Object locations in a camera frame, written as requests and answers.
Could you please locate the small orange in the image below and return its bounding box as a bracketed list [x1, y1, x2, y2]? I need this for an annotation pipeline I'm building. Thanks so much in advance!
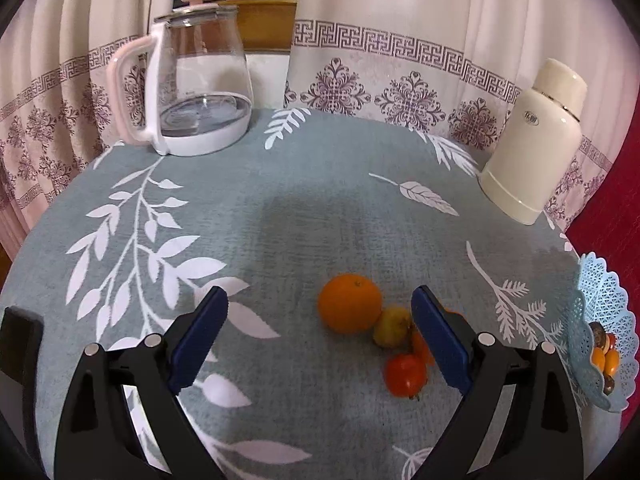
[411, 307, 465, 366]
[603, 348, 620, 377]

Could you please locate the brown passion fruit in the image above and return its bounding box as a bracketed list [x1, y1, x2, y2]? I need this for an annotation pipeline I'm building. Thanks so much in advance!
[589, 321, 608, 350]

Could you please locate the large orange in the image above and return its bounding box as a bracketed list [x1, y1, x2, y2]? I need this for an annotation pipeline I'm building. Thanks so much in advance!
[317, 274, 383, 335]

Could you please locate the small orange top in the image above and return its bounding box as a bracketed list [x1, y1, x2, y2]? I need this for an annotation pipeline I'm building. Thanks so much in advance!
[411, 307, 465, 366]

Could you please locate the light blue fruit basket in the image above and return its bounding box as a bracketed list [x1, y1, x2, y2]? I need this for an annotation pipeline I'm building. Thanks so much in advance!
[567, 252, 639, 413]

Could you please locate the black smartphone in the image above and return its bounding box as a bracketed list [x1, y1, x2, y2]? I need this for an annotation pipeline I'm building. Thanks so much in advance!
[1, 307, 43, 469]

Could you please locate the small red-orange fruit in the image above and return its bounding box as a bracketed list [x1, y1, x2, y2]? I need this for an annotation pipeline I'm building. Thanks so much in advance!
[384, 354, 427, 398]

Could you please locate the small yellow-green fruit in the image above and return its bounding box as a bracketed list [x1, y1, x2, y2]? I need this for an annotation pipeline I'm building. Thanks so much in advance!
[372, 306, 412, 349]

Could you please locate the red cloth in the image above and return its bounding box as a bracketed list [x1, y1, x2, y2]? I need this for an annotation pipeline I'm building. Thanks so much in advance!
[566, 104, 640, 436]

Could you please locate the cream thermos flask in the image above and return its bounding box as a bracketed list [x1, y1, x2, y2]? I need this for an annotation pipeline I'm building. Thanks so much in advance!
[478, 58, 588, 226]

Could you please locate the grey leaf-patterned tablecloth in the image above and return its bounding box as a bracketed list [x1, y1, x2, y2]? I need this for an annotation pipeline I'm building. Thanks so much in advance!
[0, 105, 624, 480]

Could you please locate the left patterned curtain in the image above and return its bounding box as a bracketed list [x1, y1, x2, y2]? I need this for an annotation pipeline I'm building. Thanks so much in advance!
[1, 0, 172, 256]

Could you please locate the patterned curtain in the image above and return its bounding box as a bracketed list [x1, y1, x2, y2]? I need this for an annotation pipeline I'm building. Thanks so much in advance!
[1, 0, 172, 256]
[285, 0, 639, 229]

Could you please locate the right patterned curtain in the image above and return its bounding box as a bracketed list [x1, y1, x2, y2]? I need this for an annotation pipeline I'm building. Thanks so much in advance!
[285, 0, 639, 229]

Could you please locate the wooden windowsill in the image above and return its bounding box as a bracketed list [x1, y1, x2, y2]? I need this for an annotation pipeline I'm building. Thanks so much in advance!
[219, 0, 298, 53]

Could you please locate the glass kettle pink handle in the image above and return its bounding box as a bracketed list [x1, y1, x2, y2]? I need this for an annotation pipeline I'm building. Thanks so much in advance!
[106, 3, 254, 157]

